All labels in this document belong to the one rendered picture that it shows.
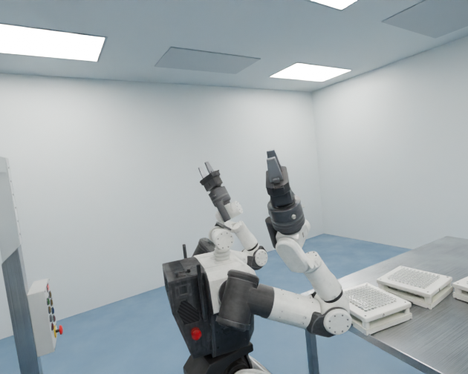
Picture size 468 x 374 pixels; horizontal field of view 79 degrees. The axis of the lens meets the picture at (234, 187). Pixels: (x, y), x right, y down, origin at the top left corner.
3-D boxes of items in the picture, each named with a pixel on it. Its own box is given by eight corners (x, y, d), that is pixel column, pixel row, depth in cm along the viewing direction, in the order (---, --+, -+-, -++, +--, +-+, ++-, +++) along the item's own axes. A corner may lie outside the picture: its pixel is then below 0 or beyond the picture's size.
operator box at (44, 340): (58, 332, 132) (49, 277, 130) (55, 352, 117) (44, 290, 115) (42, 337, 129) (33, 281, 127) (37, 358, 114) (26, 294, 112)
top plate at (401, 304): (367, 286, 143) (366, 282, 143) (411, 307, 120) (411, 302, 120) (326, 298, 135) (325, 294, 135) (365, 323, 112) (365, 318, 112)
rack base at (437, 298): (400, 277, 159) (400, 273, 159) (453, 291, 139) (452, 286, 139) (377, 292, 146) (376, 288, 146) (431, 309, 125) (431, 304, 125)
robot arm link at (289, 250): (289, 240, 73) (316, 278, 76) (299, 219, 80) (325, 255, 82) (270, 245, 78) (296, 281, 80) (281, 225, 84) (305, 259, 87)
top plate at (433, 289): (400, 268, 159) (400, 265, 159) (452, 280, 139) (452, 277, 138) (376, 283, 145) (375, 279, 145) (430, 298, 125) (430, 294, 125)
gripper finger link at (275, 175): (277, 156, 67) (283, 179, 69) (264, 159, 68) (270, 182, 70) (277, 158, 65) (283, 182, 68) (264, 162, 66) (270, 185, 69)
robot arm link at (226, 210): (233, 191, 138) (244, 211, 137) (215, 200, 141) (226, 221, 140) (226, 192, 127) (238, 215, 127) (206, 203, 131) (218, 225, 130)
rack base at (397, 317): (368, 295, 144) (367, 291, 143) (412, 318, 120) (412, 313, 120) (327, 308, 136) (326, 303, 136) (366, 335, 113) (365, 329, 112)
